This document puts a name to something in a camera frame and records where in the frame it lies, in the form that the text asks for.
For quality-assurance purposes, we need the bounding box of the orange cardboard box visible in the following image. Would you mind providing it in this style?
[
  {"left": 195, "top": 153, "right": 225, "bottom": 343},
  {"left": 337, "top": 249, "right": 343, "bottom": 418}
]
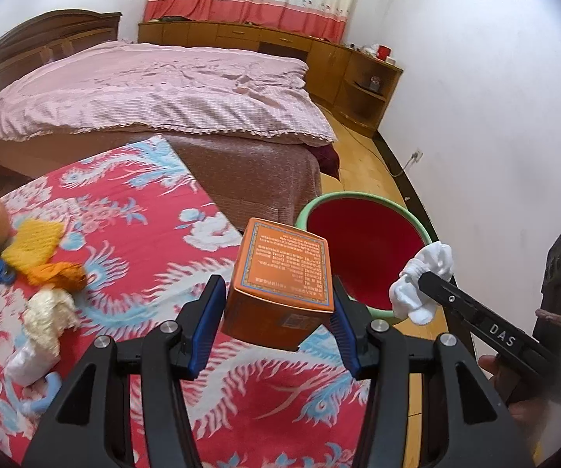
[{"left": 222, "top": 218, "right": 336, "bottom": 352}]

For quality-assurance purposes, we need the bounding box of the light blue plastic handle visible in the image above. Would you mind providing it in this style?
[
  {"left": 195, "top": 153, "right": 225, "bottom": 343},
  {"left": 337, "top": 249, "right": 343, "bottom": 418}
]
[{"left": 21, "top": 372, "right": 63, "bottom": 414}]

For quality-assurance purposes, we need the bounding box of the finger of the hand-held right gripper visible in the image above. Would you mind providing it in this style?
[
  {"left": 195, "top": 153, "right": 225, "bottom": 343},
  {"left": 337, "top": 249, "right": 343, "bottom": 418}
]
[{"left": 418, "top": 270, "right": 482, "bottom": 333}]

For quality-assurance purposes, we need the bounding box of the red bin with green rim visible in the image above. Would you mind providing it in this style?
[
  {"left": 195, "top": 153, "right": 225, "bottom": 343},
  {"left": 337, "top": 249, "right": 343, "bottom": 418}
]
[{"left": 294, "top": 191, "right": 434, "bottom": 325}]

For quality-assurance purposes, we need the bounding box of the wall outlet with cable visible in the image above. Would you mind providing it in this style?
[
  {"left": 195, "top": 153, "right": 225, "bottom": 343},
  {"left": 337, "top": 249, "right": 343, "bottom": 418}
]
[{"left": 392, "top": 149, "right": 425, "bottom": 179}]

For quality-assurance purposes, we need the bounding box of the yellow foam fruit net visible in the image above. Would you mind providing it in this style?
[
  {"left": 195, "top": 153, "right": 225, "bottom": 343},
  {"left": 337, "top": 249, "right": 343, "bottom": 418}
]
[{"left": 0, "top": 218, "right": 64, "bottom": 274}]

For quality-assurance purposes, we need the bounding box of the person's right hand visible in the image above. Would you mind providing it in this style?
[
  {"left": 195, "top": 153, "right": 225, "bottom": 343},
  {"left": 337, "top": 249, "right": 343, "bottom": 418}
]
[{"left": 478, "top": 355, "right": 561, "bottom": 432}]

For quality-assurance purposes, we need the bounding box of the wooden corner shelf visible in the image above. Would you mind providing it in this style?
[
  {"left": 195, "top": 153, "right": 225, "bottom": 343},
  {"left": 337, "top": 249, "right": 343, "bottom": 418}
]
[{"left": 331, "top": 49, "right": 404, "bottom": 138}]

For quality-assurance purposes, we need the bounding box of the pink checked blanket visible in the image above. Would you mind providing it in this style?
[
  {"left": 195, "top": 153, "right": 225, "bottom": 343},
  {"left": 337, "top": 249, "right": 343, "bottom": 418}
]
[{"left": 0, "top": 40, "right": 337, "bottom": 146}]

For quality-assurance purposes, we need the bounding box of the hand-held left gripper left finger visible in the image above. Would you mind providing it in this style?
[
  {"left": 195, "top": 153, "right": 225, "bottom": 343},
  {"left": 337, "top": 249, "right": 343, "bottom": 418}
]
[{"left": 22, "top": 274, "right": 227, "bottom": 468}]

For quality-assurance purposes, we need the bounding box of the red floral tablecloth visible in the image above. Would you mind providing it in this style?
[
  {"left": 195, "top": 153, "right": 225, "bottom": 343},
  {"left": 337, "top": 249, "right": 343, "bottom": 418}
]
[{"left": 0, "top": 135, "right": 383, "bottom": 468}]

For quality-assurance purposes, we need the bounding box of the white sock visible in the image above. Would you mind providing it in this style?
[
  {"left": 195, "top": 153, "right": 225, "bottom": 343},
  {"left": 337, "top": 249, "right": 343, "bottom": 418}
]
[{"left": 388, "top": 241, "right": 455, "bottom": 325}]

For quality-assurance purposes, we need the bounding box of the dark wooden headboard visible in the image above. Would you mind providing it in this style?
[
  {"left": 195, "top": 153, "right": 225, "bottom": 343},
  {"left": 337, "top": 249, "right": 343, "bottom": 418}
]
[{"left": 0, "top": 10, "right": 122, "bottom": 118}]

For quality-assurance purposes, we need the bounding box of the white plastic package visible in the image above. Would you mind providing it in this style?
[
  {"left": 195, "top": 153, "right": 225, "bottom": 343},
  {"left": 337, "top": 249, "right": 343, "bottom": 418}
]
[{"left": 6, "top": 339, "right": 62, "bottom": 385}]

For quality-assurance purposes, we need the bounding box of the long wooden cabinet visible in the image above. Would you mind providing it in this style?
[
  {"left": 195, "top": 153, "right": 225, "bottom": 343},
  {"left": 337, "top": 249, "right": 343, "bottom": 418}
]
[{"left": 137, "top": 20, "right": 354, "bottom": 108}]

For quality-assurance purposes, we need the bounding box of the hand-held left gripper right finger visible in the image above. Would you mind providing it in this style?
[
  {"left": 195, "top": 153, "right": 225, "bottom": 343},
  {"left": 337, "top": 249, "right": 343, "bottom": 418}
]
[{"left": 330, "top": 275, "right": 537, "bottom": 468}]

